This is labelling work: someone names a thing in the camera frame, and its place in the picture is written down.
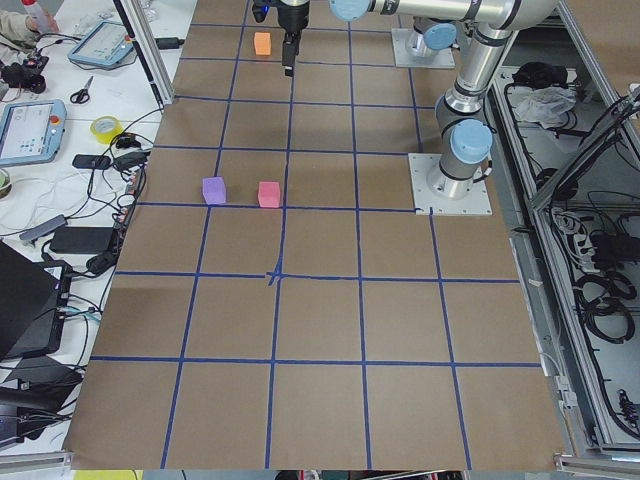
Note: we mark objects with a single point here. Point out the orange foam cube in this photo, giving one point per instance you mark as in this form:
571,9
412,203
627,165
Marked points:
262,43

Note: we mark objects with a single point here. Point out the upper blue teach pendant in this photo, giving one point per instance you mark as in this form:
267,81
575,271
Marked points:
106,46

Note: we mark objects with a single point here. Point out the black laptop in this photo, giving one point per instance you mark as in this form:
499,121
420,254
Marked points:
33,295

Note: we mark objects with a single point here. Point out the purple foam cube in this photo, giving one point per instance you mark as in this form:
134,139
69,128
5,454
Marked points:
214,190

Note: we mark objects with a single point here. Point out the lower blue teach pendant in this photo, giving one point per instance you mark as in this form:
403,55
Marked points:
31,132

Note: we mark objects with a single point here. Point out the white crumpled cloth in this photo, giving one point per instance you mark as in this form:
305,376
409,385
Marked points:
548,106

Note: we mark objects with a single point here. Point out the aluminium frame post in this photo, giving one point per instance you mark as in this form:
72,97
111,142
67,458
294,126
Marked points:
138,29

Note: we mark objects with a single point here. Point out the yellow tape roll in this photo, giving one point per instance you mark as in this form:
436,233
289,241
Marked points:
106,128

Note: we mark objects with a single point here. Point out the black power brick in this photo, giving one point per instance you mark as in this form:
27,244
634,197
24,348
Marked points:
81,240

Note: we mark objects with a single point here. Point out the black handled scissors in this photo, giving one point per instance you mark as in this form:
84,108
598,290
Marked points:
82,96

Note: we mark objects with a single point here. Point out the pink foam cube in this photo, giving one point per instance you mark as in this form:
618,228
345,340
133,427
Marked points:
269,194

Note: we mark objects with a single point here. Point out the blue teach pendant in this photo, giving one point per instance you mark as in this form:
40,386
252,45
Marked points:
31,132
106,46

